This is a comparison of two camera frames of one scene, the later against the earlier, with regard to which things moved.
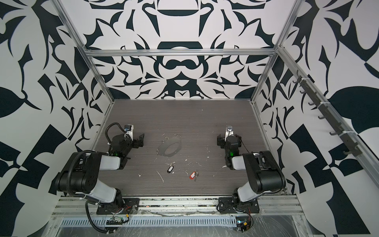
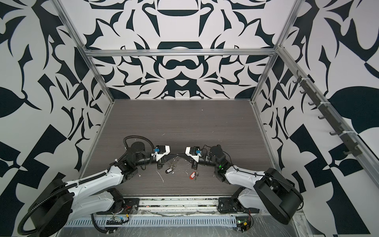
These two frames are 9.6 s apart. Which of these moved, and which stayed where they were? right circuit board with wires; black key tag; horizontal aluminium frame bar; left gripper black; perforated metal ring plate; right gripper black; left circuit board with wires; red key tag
Moved: perforated metal ring plate; right gripper black; left gripper black
Stayed: left circuit board with wires; right circuit board with wires; red key tag; black key tag; horizontal aluminium frame bar
